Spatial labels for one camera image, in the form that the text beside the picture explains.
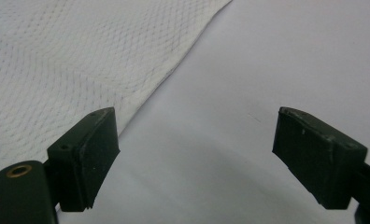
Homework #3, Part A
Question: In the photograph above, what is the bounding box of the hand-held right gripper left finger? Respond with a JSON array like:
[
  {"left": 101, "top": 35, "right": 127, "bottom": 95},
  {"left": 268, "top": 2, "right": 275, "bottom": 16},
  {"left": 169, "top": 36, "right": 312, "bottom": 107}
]
[{"left": 46, "top": 106, "right": 121, "bottom": 213}]

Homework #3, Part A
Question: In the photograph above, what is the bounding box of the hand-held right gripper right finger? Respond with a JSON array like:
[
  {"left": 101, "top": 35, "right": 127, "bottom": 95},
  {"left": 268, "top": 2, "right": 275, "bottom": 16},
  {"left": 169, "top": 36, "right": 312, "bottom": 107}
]
[{"left": 271, "top": 106, "right": 369, "bottom": 210}]

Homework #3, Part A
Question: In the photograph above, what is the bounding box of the white mesh-patterned cloth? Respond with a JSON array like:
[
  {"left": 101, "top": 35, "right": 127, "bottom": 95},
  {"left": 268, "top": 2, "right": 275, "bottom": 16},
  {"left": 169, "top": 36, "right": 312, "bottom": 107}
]
[{"left": 0, "top": 0, "right": 234, "bottom": 194}]

